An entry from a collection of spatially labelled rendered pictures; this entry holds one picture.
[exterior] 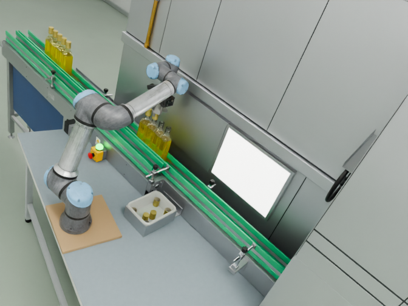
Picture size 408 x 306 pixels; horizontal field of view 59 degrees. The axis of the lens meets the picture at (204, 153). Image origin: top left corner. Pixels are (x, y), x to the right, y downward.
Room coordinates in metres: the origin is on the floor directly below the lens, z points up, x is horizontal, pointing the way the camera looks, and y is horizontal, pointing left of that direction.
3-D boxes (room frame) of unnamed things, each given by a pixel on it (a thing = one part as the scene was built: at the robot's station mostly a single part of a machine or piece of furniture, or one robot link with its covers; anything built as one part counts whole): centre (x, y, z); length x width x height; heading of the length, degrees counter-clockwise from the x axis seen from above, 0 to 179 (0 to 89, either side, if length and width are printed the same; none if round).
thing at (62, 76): (2.07, 0.94, 0.92); 1.75 x 0.01 x 0.08; 58
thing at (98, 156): (1.70, 0.60, 0.79); 0.07 x 0.07 x 0.07; 58
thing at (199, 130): (1.68, -0.05, 1.15); 0.90 x 0.03 x 0.34; 58
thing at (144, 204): (1.39, 0.16, 0.80); 0.22 x 0.17 x 0.09; 148
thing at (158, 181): (1.55, 0.20, 0.85); 0.09 x 0.04 x 0.07; 148
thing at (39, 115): (2.06, 0.91, 0.54); 1.59 x 0.18 x 0.43; 58
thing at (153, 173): (1.54, 0.20, 0.95); 0.17 x 0.03 x 0.12; 148
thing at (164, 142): (1.71, 0.23, 0.99); 0.06 x 0.06 x 0.21; 59
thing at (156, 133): (1.73, 0.28, 0.99); 0.06 x 0.06 x 0.21; 59
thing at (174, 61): (1.75, 0.31, 1.46); 0.09 x 0.08 x 0.11; 154
